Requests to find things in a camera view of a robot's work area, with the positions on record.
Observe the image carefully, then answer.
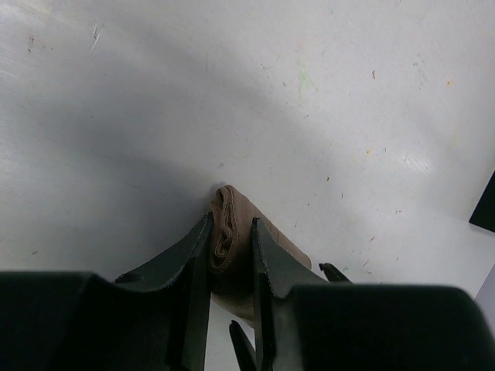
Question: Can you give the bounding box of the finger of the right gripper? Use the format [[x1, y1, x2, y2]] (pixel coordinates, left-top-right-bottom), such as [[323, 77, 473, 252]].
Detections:
[[319, 263, 352, 284], [229, 321, 257, 371]]

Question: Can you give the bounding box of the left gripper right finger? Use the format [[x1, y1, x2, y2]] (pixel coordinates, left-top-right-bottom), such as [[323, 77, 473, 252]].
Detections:
[[251, 219, 491, 370]]

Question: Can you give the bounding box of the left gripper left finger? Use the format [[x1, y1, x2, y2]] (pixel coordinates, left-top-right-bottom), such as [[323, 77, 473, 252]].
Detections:
[[1, 215, 213, 370]]

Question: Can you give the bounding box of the tan sock with red cuff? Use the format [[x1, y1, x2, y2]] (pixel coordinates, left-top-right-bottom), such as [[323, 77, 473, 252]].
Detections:
[[208, 185, 312, 327]]

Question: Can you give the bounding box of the black display box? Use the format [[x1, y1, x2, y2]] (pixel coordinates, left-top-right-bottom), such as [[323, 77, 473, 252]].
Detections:
[[469, 175, 495, 233]]

